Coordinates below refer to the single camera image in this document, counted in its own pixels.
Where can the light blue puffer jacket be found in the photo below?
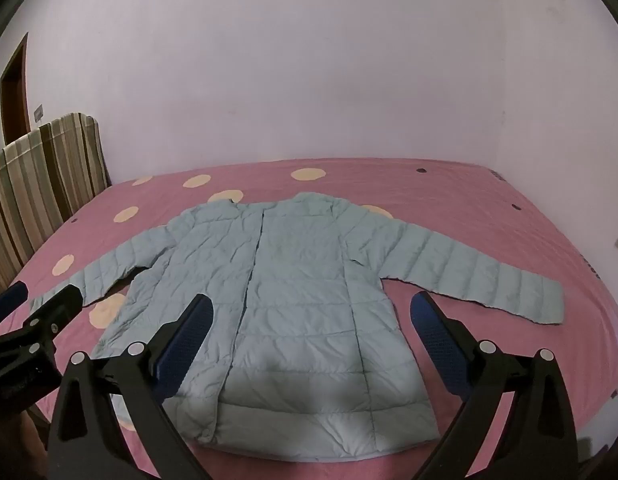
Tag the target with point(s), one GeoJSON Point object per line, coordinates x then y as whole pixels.
{"type": "Point", "coordinates": [299, 310]}

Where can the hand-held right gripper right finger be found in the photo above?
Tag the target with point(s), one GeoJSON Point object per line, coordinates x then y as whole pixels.
{"type": "Point", "coordinates": [434, 340]}

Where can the striped headboard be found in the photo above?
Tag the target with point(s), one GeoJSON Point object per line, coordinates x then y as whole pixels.
{"type": "Point", "coordinates": [44, 185]}

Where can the pink dotted bed sheet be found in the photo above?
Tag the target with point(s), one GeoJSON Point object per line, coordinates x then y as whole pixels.
{"type": "Point", "coordinates": [464, 200]}

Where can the wall switch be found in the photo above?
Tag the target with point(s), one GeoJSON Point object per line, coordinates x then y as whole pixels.
{"type": "Point", "coordinates": [38, 113]}

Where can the brown wooden door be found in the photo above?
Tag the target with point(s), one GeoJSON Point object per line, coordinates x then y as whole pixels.
{"type": "Point", "coordinates": [16, 95]}

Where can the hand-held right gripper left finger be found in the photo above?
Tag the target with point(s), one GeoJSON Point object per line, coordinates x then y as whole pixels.
{"type": "Point", "coordinates": [186, 340]}

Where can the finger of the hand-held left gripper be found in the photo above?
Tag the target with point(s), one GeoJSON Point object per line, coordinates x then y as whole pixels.
{"type": "Point", "coordinates": [56, 310]}
{"type": "Point", "coordinates": [13, 294]}

